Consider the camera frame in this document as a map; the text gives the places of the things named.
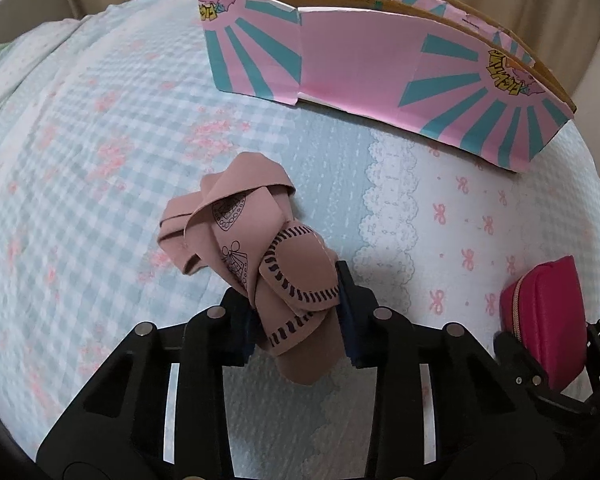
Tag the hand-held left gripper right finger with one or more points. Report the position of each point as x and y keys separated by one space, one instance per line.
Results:
x=351 y=320

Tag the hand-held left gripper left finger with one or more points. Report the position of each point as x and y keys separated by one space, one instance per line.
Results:
x=245 y=332

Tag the magenta zip pouch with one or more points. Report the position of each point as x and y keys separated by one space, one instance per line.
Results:
x=545 y=310

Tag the dusty pink printed cloth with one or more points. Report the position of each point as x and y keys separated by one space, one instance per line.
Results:
x=300 y=270

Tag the pink striped cardboard box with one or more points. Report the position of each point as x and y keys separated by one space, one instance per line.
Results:
x=360 y=60

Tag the wide beige curtain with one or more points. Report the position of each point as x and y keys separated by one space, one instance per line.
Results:
x=555 y=20

